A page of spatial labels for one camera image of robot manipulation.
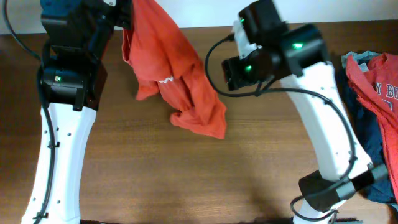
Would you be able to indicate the orange red t-shirt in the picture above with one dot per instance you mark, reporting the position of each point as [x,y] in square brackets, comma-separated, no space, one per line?
[165,62]

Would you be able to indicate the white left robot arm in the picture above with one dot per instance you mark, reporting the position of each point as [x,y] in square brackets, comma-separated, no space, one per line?
[70,82]

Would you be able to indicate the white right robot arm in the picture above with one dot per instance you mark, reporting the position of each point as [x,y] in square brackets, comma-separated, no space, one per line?
[274,58]

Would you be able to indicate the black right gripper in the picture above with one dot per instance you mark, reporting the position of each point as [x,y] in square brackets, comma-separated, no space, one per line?
[234,74]

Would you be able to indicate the navy blue garment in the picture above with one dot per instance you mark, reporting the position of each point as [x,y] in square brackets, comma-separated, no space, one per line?
[369,136]

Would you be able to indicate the red printed t-shirt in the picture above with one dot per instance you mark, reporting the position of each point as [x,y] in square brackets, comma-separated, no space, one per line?
[376,90]

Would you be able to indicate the grey garment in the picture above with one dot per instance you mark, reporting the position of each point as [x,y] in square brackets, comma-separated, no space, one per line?
[361,59]

